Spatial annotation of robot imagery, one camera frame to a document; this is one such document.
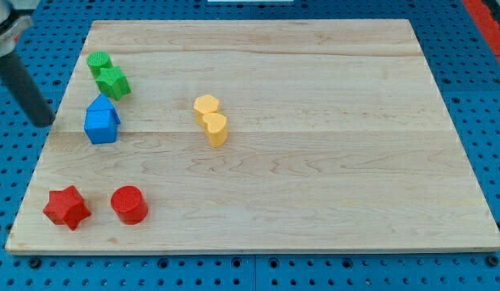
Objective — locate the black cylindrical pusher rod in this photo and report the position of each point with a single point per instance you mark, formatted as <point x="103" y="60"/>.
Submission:
<point x="28" y="96"/>

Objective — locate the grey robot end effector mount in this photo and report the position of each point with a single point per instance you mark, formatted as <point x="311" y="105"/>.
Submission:
<point x="12" y="24"/>

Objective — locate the green star block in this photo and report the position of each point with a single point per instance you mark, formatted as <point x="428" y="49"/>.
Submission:
<point x="113" y="83"/>

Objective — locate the red star block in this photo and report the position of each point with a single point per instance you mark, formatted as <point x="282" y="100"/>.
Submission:
<point x="66" y="207"/>

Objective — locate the green cylinder block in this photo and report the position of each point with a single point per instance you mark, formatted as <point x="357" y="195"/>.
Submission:
<point x="98" y="60"/>

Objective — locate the blue triangle block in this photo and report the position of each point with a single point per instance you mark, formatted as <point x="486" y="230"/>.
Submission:
<point x="103" y="103"/>

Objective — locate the blue cube block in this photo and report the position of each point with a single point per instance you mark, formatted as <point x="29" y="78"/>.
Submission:
<point x="101" y="127"/>

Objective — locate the red cylinder block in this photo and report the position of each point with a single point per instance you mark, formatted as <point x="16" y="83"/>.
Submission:
<point x="129" y="205"/>

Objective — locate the yellow hexagon block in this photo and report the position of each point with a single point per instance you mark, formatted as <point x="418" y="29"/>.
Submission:
<point x="204" y="105"/>

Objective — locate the yellow heart block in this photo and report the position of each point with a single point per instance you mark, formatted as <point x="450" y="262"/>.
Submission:
<point x="216" y="129"/>

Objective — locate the wooden board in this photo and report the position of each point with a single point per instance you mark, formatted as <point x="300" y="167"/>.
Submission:
<point x="339" y="142"/>

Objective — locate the red floor mat strip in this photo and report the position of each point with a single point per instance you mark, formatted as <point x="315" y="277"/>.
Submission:
<point x="486" y="15"/>

